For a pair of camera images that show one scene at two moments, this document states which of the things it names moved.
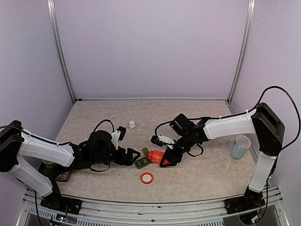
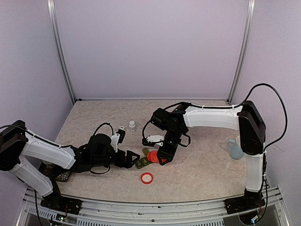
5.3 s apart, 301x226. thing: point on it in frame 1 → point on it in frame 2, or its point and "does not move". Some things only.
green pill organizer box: [144, 161] does not move
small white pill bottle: [132, 125] does not move
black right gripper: [170, 157] → [168, 154]
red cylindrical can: [155, 156] does not move
